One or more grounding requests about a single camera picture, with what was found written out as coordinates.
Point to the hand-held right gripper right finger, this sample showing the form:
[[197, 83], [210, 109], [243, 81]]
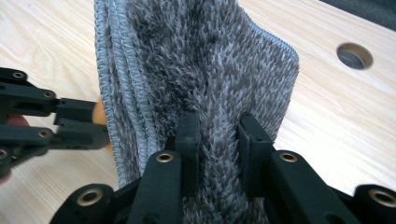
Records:
[[255, 155]]

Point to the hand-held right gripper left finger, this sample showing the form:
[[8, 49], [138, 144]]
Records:
[[190, 155]]

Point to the grey fluffy towel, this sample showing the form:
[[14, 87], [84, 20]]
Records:
[[202, 62]]

